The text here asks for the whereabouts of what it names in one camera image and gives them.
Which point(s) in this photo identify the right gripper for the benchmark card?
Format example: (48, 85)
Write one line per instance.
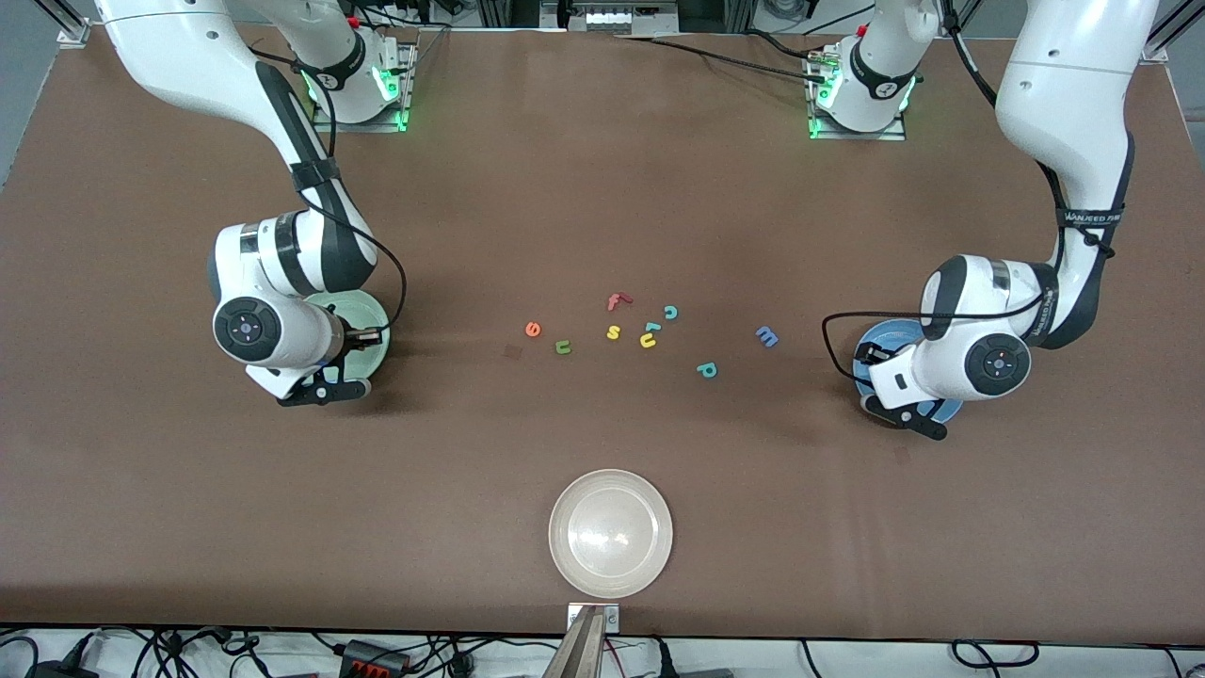
(359, 336)

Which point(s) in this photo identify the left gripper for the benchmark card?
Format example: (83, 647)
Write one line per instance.
(876, 356)

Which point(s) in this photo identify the blue letter m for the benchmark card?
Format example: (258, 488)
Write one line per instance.
(767, 336)

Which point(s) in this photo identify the teal letter p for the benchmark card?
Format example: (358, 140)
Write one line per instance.
(706, 370)

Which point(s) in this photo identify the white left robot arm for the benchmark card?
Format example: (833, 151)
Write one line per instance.
(1064, 94)

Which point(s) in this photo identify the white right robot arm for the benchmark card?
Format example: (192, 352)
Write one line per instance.
(188, 47)

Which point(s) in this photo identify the green plate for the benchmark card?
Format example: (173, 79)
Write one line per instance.
(362, 309)

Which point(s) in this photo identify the blue plate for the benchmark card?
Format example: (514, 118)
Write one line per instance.
(894, 331)

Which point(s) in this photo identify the brown table cover sheet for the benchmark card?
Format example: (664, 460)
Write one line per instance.
(188, 490)

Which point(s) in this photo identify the red letter f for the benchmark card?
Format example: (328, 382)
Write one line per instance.
(617, 301)

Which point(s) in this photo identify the white plate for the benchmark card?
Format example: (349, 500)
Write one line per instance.
(610, 533)

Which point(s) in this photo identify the black red power strip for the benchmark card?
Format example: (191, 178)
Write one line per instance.
(372, 659)

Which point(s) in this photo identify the silver electrical box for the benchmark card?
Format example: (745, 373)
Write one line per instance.
(607, 17)

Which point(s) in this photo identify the black plug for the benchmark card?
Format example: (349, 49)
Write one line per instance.
(56, 670)

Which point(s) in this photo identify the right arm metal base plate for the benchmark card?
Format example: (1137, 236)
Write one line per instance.
(362, 125)

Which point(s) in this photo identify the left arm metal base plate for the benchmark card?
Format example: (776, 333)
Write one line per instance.
(857, 135)

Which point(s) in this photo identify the silver mounting bracket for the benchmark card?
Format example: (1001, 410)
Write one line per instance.
(613, 619)

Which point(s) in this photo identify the aluminium camera pole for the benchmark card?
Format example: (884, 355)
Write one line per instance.
(579, 654)

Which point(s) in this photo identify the aluminium frame extrusion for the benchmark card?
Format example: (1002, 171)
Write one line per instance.
(1153, 47)
(71, 30)

